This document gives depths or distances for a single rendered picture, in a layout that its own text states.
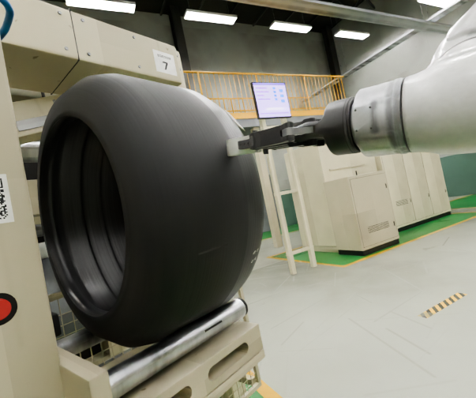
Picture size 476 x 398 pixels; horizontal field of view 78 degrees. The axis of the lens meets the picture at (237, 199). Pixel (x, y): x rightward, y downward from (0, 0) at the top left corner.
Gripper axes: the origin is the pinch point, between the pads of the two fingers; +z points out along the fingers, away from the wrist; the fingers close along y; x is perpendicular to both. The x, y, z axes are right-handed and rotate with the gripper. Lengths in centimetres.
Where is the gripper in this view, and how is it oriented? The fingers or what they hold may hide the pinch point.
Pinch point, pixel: (243, 145)
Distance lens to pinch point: 53.7
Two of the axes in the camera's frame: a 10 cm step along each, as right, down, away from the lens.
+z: -7.6, 0.2, 6.5
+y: -6.5, 1.1, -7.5
